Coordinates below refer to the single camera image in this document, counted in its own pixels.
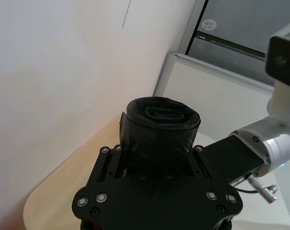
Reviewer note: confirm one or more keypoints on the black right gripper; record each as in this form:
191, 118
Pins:
233, 160

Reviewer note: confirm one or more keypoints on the round white window sticker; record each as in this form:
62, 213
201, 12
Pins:
209, 24

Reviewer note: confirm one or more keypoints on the black plastic bag roll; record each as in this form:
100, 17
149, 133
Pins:
159, 143

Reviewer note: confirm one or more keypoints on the dark glass window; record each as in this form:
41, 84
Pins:
243, 14

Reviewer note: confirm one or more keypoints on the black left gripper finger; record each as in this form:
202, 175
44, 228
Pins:
106, 165

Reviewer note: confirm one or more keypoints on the white office partition panel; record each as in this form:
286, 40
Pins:
207, 95

